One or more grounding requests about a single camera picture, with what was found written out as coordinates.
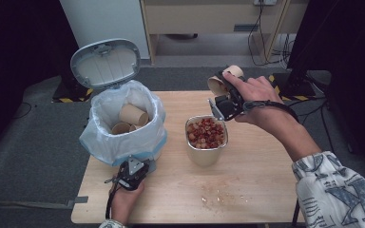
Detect light wooden desk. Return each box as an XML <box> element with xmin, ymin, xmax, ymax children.
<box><xmin>140</xmin><ymin>0</ymin><xmax>310</xmax><ymax>65</ymax></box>

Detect red and beige food scraps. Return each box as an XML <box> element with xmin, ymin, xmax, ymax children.
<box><xmin>186</xmin><ymin>117</ymin><xmax>226</xmax><ymax>150</ymax></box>

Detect black table leg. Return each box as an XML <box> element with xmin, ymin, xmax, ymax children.
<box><xmin>291</xmin><ymin>199</ymin><xmax>300</xmax><ymax>228</ymax></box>

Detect black hanging cables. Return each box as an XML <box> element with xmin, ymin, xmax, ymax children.
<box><xmin>247</xmin><ymin>0</ymin><xmax>297</xmax><ymax>68</ymax></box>

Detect scattered food crumbs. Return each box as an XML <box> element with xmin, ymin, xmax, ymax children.
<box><xmin>199</xmin><ymin>180</ymin><xmax>249</xmax><ymax>207</ymax></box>

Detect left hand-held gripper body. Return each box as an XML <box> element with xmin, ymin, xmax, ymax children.
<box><xmin>115</xmin><ymin>156</ymin><xmax>150</xmax><ymax>192</ymax></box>

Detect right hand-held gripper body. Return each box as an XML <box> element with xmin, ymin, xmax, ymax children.
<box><xmin>207</xmin><ymin>91</ymin><xmax>245</xmax><ymax>122</ymax></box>

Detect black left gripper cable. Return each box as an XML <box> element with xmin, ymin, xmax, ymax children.
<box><xmin>104</xmin><ymin>176</ymin><xmax>119</xmax><ymax>220</ymax></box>

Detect black floor cable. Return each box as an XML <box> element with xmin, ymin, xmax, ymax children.
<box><xmin>285</xmin><ymin>94</ymin><xmax>354</xmax><ymax>154</ymax></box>
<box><xmin>11</xmin><ymin>102</ymin><xmax>33</xmax><ymax>120</ymax></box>

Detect white pedal trash bin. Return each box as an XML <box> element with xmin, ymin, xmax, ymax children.
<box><xmin>69</xmin><ymin>38</ymin><xmax>167</xmax><ymax>174</ymax></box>

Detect patterned white sleeve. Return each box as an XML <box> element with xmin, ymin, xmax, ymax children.
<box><xmin>291</xmin><ymin>151</ymin><xmax>365</xmax><ymax>228</ymax></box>
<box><xmin>98</xmin><ymin>218</ymin><xmax>126</xmax><ymax>228</ymax></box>

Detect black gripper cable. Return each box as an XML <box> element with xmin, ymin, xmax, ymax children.
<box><xmin>104</xmin><ymin>176</ymin><xmax>119</xmax><ymax>220</ymax></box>
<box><xmin>242</xmin><ymin>100</ymin><xmax>299</xmax><ymax>124</ymax></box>

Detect person's right hand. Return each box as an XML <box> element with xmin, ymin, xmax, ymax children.
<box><xmin>221</xmin><ymin>71</ymin><xmax>294</xmax><ymax>127</ymax></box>

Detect translucent white bin bag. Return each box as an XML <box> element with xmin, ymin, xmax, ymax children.
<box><xmin>79</xmin><ymin>79</ymin><xmax>168</xmax><ymax>167</ymax></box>

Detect grey floor tape strip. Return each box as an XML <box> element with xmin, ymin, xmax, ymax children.
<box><xmin>65</xmin><ymin>196</ymin><xmax>89</xmax><ymax>210</ymax></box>

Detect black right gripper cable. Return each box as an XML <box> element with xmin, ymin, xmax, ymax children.
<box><xmin>242</xmin><ymin>100</ymin><xmax>299</xmax><ymax>124</ymax></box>

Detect black stand base striped tape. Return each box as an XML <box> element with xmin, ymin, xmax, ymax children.
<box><xmin>268</xmin><ymin>70</ymin><xmax>318</xmax><ymax>103</ymax></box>
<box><xmin>51</xmin><ymin>74</ymin><xmax>95</xmax><ymax>104</ymax></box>

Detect person's left hand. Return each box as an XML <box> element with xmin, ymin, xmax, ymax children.
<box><xmin>109</xmin><ymin>180</ymin><xmax>146</xmax><ymax>222</ymax></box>

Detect white power strip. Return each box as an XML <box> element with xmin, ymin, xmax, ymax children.
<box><xmin>254</xmin><ymin>0</ymin><xmax>279</xmax><ymax>7</ymax></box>

